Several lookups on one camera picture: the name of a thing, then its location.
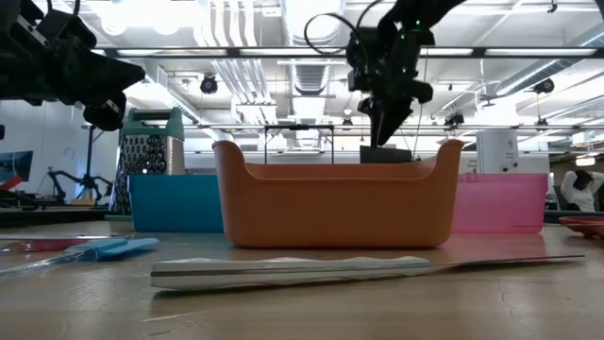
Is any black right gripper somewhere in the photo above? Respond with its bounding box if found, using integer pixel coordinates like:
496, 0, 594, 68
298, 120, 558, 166
357, 28, 435, 146

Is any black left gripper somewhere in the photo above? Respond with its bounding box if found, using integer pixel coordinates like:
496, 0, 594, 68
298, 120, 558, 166
0, 0, 146, 132

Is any orange plastic bin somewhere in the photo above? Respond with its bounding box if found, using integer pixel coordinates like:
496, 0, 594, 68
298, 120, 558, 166
211, 139, 466, 250

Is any teal plastic bin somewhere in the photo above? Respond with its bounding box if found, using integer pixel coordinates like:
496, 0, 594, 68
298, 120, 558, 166
127, 174, 226, 233

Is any pink plastic bin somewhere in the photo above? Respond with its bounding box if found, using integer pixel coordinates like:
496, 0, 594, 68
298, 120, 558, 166
450, 172, 549, 235

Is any grey spatula wooden handle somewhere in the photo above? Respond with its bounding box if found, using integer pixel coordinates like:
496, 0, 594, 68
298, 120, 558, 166
0, 233, 128, 241

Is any pink spatula clear handle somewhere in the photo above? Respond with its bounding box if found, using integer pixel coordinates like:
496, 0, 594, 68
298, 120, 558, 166
0, 239, 91, 253

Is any cream-handled table knife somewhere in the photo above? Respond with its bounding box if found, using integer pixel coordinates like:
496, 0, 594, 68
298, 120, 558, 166
150, 254, 586, 292

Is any red slotted spatula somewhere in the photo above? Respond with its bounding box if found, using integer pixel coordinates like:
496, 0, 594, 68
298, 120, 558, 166
559, 215, 604, 239

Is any black background monitor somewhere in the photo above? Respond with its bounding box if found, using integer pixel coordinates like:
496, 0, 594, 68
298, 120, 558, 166
360, 144, 413, 164

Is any blue lit screen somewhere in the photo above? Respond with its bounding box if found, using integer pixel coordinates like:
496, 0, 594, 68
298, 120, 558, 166
0, 150, 35, 183

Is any person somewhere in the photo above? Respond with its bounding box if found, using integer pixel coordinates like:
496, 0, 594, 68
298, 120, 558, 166
560, 168, 604, 213

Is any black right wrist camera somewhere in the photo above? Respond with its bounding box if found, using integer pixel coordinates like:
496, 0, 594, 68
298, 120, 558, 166
346, 27, 374, 94

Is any metal box grater teal handle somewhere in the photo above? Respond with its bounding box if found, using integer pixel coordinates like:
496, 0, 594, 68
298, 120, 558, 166
104, 107, 186, 222

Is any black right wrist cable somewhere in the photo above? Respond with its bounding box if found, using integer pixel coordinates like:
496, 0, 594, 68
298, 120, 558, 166
304, 12, 370, 59

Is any silver ventilation duct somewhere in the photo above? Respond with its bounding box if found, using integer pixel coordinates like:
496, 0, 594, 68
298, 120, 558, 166
281, 0, 346, 147

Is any black overhead frame bar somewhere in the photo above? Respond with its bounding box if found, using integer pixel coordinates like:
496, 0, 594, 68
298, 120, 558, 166
89, 45, 604, 60

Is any blue spatula clear handle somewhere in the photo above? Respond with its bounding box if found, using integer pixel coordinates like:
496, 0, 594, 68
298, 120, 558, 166
0, 237, 160, 280

